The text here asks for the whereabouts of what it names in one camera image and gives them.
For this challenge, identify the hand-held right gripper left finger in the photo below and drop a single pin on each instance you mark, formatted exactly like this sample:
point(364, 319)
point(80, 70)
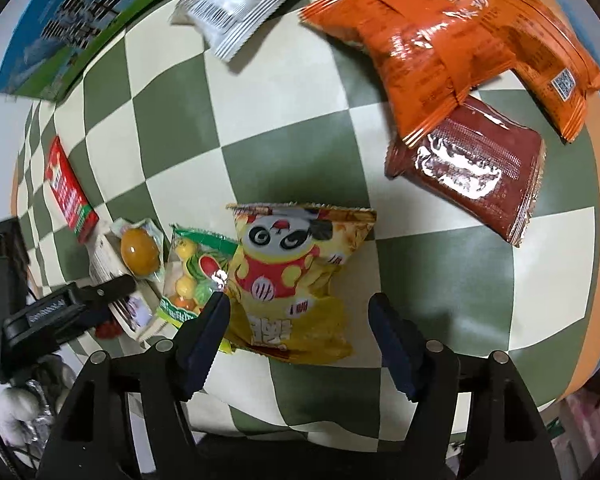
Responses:
point(207, 340)

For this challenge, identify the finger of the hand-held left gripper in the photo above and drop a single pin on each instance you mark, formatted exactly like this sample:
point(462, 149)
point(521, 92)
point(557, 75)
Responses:
point(105, 287)
point(97, 316)

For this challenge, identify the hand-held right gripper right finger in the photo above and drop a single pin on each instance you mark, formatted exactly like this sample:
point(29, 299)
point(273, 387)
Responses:
point(395, 345)

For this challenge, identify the white small snack box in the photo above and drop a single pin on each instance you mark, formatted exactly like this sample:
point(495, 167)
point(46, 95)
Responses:
point(105, 260)

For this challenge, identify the clear braised egg packet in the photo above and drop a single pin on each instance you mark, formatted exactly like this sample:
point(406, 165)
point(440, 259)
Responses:
point(140, 247)

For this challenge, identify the green fruit candy packet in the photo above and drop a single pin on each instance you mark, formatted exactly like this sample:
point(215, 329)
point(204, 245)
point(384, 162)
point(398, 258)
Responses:
point(195, 270)

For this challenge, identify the yellow panda snack bag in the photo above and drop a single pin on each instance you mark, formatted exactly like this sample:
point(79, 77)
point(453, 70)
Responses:
point(285, 280)

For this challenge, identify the red small carton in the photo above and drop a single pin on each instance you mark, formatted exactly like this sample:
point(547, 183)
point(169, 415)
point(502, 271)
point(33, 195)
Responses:
point(70, 195)

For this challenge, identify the reddish brown snack packet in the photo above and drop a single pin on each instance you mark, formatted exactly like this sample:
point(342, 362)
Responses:
point(475, 170)

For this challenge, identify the blue printed milk carton box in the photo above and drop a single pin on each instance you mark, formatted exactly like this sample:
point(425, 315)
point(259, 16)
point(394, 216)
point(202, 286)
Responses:
point(80, 25)

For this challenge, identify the large orange snack packet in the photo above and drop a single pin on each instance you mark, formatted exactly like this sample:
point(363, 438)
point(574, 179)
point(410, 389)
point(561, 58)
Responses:
point(410, 45)

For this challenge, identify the orange snack packet white code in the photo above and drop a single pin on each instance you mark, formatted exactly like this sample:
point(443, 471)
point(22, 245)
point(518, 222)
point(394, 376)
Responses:
point(545, 50)

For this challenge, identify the small red wrapped candy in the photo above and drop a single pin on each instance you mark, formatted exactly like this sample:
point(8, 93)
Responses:
point(107, 330)

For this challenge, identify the crumpled white plastic bag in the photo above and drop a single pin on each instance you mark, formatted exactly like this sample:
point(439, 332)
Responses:
point(25, 400)

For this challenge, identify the pale pink bag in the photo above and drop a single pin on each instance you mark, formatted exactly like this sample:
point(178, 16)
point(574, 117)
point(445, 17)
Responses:
point(592, 420)

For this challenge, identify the green white checkered tablecloth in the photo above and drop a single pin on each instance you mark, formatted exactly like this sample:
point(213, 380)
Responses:
point(280, 135)

